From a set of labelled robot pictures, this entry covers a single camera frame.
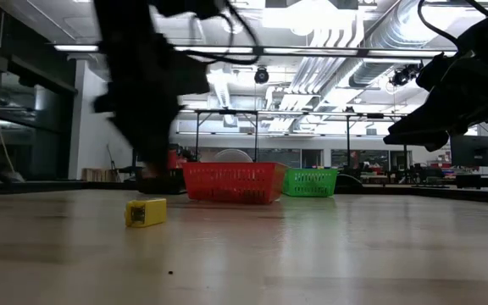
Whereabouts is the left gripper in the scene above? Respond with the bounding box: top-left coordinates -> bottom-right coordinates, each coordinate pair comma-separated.
93,82 -> 184,179

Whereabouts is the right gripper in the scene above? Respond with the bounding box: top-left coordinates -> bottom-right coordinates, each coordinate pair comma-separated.
382,54 -> 488,153

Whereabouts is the yellow mini stapler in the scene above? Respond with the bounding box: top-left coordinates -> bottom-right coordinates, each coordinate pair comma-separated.
125,197 -> 169,230

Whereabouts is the black plastic basket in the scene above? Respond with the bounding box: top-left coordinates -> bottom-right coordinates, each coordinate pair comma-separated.
136,175 -> 187,196

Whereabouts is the black computer monitor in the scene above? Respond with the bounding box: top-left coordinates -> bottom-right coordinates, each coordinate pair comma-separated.
450,135 -> 488,168

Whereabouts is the wooden boards stack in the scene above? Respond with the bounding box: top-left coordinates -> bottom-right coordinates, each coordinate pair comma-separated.
81,168 -> 116,182

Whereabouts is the white LED light strip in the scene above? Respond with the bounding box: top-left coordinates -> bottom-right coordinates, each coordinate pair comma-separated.
174,46 -> 253,54
263,47 -> 358,55
369,49 -> 458,58
53,44 -> 100,53

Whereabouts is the red plastic basket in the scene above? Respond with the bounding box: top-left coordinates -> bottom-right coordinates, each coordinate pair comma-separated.
182,162 -> 288,205

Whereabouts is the green plastic basket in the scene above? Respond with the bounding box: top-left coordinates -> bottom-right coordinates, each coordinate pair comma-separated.
283,168 -> 339,198

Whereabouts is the black camera on mount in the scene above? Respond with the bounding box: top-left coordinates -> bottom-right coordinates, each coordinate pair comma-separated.
390,62 -> 425,88

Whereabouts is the black background rig frame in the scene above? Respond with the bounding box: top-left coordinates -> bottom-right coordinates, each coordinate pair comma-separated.
345,112 -> 408,170
193,108 -> 260,163

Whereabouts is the black aluminium table frame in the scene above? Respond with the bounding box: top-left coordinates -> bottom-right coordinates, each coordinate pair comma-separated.
0,180 -> 488,207

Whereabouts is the silver ventilation duct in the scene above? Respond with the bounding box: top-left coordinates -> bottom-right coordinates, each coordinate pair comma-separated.
349,0 -> 440,88

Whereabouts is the black round camera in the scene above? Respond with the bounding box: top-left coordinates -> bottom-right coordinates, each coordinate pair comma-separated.
253,65 -> 270,85

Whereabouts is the black overhead frame bar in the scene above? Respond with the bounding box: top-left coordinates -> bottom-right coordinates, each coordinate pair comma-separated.
53,42 -> 459,58

